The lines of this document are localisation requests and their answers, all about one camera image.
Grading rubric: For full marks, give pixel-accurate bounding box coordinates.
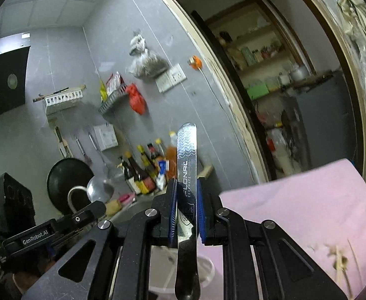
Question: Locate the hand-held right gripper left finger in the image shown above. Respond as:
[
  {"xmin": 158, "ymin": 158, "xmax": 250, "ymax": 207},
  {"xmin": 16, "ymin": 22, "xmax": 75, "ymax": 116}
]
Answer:
[{"xmin": 33, "ymin": 178, "xmax": 178, "ymax": 300}]

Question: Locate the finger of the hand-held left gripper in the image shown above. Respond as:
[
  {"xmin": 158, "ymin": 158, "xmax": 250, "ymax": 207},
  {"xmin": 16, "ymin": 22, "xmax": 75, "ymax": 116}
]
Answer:
[{"xmin": 51, "ymin": 200, "xmax": 106, "ymax": 242}]

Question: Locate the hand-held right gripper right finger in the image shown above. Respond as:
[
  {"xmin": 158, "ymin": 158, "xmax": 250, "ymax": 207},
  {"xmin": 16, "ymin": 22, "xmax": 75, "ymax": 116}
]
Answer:
[{"xmin": 197, "ymin": 177, "xmax": 349, "ymax": 300}]

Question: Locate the stainless steel utensil handle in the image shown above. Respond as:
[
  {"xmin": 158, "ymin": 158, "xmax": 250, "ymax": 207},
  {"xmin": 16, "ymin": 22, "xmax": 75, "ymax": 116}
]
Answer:
[{"xmin": 174, "ymin": 122, "xmax": 202, "ymax": 300}]

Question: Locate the white plastic utensil basket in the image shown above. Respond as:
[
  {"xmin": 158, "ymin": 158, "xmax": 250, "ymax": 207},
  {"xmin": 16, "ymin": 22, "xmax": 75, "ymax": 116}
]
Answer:
[{"xmin": 148, "ymin": 246, "xmax": 215, "ymax": 300}]

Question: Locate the wooden chopstick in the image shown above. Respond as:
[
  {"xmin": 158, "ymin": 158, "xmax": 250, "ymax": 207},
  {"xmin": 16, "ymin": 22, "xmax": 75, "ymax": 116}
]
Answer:
[
  {"xmin": 347, "ymin": 238, "xmax": 364, "ymax": 292},
  {"xmin": 326, "ymin": 244, "xmax": 356, "ymax": 299}
]

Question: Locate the person's left hand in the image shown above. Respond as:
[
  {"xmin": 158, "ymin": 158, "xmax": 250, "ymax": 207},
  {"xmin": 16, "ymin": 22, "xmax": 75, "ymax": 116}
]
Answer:
[{"xmin": 12, "ymin": 258, "xmax": 57, "ymax": 293}]

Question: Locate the chrome faucet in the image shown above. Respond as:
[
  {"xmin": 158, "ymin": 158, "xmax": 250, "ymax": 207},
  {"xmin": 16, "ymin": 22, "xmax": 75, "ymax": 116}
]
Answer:
[{"xmin": 67, "ymin": 185, "xmax": 88, "ymax": 214}]

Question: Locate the hanging steel strainer ladle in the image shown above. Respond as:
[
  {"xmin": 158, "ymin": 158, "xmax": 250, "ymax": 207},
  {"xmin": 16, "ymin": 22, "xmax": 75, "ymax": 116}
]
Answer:
[{"xmin": 86, "ymin": 132, "xmax": 115, "ymax": 203}]

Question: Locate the yellow sponge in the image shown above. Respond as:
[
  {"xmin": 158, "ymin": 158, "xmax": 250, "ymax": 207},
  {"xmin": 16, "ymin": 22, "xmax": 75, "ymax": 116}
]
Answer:
[{"xmin": 106, "ymin": 199, "xmax": 123, "ymax": 217}]

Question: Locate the black round pan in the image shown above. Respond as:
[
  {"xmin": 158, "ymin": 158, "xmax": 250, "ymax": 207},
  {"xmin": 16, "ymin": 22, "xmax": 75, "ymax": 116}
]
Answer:
[{"xmin": 47, "ymin": 157, "xmax": 95, "ymax": 215}]

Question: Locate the blue white packet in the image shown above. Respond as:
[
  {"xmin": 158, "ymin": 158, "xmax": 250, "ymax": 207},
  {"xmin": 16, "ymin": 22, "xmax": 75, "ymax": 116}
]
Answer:
[{"xmin": 156, "ymin": 159, "xmax": 170, "ymax": 190}]

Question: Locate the pink soap bar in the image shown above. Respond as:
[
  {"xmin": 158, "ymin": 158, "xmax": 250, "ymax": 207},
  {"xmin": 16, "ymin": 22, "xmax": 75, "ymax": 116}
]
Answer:
[{"xmin": 117, "ymin": 193, "xmax": 135, "ymax": 206}]

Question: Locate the orange chili packet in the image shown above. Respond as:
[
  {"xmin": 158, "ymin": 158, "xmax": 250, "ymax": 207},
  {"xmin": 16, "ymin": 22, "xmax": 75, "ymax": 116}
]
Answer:
[{"xmin": 165, "ymin": 146, "xmax": 179, "ymax": 181}]

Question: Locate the yellow cap soy sauce bottle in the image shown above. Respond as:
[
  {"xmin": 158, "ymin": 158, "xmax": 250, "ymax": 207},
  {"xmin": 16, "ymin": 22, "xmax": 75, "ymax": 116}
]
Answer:
[{"xmin": 124, "ymin": 151, "xmax": 142, "ymax": 195}]

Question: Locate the dark pump bottle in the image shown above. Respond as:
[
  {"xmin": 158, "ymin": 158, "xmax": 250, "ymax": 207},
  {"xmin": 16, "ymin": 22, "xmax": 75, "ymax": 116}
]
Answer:
[{"xmin": 117, "ymin": 156, "xmax": 132, "ymax": 182}]

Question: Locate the red cap sauce bottle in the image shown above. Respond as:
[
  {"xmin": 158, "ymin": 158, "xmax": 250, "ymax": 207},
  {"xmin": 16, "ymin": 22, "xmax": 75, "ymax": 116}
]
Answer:
[{"xmin": 147, "ymin": 143, "xmax": 160, "ymax": 164}]

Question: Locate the slim clear sauce bottle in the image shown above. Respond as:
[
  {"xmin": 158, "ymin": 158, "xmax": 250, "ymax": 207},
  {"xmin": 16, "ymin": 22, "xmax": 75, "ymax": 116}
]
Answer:
[{"xmin": 154, "ymin": 138, "xmax": 166, "ymax": 162}]

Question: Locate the hanging wooden spatula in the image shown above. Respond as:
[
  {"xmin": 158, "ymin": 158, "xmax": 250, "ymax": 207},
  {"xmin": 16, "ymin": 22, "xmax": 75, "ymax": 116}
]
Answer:
[{"xmin": 54, "ymin": 126, "xmax": 73, "ymax": 159}]

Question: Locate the large cooking oil jug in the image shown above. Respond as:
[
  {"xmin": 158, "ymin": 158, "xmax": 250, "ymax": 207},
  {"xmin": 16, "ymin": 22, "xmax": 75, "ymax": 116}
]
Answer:
[{"xmin": 167, "ymin": 131, "xmax": 179, "ymax": 151}]

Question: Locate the pink floral tablecloth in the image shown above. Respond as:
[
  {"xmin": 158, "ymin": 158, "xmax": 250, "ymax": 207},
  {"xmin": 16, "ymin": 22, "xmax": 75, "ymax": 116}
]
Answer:
[{"xmin": 219, "ymin": 158, "xmax": 366, "ymax": 300}]

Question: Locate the white plastic jug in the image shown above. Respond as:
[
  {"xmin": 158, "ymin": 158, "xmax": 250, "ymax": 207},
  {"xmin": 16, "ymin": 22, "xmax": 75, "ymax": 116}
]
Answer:
[{"xmin": 266, "ymin": 127, "xmax": 292, "ymax": 173}]

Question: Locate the red plastic bag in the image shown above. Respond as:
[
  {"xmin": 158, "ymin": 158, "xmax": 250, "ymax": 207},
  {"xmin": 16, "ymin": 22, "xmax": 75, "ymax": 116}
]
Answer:
[{"xmin": 126, "ymin": 83, "xmax": 147, "ymax": 116}]

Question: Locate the black range hood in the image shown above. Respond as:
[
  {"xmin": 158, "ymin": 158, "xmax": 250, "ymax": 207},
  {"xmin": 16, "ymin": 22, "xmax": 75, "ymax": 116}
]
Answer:
[{"xmin": 0, "ymin": 45, "xmax": 32, "ymax": 125}]

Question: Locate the green storage box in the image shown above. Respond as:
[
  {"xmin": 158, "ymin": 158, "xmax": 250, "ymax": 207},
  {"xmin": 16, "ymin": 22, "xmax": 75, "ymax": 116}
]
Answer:
[{"xmin": 247, "ymin": 82, "xmax": 270, "ymax": 100}]

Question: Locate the red white seasoning packet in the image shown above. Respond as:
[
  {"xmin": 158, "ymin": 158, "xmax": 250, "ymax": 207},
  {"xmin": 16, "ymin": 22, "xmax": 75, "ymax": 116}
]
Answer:
[{"xmin": 106, "ymin": 71, "xmax": 122, "ymax": 97}]

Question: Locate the grey cabinet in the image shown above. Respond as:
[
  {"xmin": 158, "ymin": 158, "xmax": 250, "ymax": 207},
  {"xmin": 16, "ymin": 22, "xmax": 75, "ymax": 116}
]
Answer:
[{"xmin": 282, "ymin": 71, "xmax": 359, "ymax": 176}]

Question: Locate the clear bag of dried goods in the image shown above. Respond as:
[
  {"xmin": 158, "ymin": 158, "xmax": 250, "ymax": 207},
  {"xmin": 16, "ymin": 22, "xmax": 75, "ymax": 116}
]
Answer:
[{"xmin": 126, "ymin": 31, "xmax": 170, "ymax": 79}]

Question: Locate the green canister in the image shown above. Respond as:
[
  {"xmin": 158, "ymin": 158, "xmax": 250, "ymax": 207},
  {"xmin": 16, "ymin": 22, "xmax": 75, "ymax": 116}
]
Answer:
[{"xmin": 241, "ymin": 46, "xmax": 254, "ymax": 70}]

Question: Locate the steel pot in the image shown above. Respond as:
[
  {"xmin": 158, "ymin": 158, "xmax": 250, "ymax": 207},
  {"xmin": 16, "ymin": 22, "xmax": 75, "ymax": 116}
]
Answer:
[{"xmin": 289, "ymin": 66, "xmax": 310, "ymax": 82}]

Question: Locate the wooden shelf unit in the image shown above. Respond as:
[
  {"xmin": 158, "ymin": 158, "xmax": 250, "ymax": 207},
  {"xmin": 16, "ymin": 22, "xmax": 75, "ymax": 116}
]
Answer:
[{"xmin": 202, "ymin": 0, "xmax": 316, "ymax": 101}]

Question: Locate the white wall box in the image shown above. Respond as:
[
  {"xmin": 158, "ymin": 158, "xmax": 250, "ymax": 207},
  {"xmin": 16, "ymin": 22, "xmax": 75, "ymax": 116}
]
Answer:
[{"xmin": 93, "ymin": 124, "xmax": 120, "ymax": 151}]

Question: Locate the white wall basket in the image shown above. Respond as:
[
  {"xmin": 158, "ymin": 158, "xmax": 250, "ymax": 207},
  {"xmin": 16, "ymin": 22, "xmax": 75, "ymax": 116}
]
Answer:
[{"xmin": 43, "ymin": 90, "xmax": 85, "ymax": 115}]

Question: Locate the grey wall shelf basket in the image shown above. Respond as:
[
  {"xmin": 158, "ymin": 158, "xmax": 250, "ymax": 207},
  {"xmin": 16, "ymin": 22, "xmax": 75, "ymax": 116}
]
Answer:
[{"xmin": 98, "ymin": 84, "xmax": 130, "ymax": 114}]

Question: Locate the worn wooden door frame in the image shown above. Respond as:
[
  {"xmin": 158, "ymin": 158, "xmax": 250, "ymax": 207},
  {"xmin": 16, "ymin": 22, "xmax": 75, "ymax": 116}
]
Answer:
[{"xmin": 147, "ymin": 0, "xmax": 366, "ymax": 191}]

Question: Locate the white wall switch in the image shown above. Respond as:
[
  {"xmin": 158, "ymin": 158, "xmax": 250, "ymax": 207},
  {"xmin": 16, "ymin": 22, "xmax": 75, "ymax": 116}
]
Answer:
[{"xmin": 155, "ymin": 75, "xmax": 172, "ymax": 94}]

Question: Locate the white wall socket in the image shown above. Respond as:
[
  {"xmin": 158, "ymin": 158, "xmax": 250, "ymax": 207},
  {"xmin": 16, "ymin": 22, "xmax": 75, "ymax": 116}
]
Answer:
[{"xmin": 168, "ymin": 63, "xmax": 187, "ymax": 86}]

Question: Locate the orange wall hook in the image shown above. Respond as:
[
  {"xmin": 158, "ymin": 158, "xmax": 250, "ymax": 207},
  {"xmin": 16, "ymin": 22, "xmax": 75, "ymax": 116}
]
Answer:
[{"xmin": 188, "ymin": 55, "xmax": 203, "ymax": 71}]

